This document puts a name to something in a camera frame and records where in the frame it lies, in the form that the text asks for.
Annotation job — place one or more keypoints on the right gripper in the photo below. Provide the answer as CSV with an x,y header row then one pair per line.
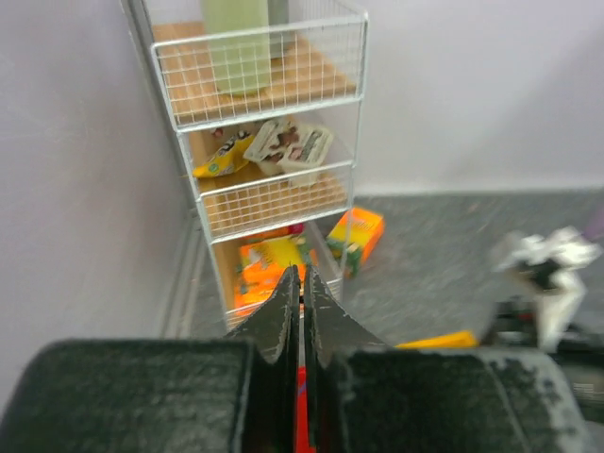
x,y
367,396

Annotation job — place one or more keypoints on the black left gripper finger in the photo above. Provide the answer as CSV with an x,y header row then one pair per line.
x,y
236,393

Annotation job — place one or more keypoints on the red bin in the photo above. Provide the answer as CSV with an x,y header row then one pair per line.
x,y
302,439

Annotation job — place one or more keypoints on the orange bin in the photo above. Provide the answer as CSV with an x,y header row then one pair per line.
x,y
458,339

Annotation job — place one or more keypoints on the orange yellow box in rack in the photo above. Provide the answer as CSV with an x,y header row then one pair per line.
x,y
263,258

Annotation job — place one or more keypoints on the orange juice carton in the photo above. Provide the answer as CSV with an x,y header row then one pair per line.
x,y
356,234

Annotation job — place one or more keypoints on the yellow snack bag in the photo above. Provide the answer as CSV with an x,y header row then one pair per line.
x,y
228,159

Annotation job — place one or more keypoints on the white snack pouch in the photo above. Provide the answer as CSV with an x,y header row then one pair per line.
x,y
294,149

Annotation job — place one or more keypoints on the light green bottle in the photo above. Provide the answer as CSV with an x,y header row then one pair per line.
x,y
239,56

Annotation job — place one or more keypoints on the white wire shelf rack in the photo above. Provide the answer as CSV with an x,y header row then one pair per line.
x,y
262,101

